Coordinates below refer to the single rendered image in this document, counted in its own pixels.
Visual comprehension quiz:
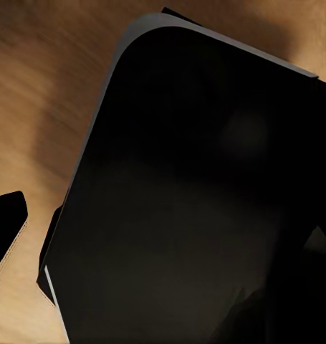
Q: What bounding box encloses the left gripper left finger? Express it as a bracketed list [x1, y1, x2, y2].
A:
[0, 191, 28, 263]

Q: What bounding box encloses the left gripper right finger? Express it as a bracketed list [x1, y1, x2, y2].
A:
[312, 190, 326, 236]

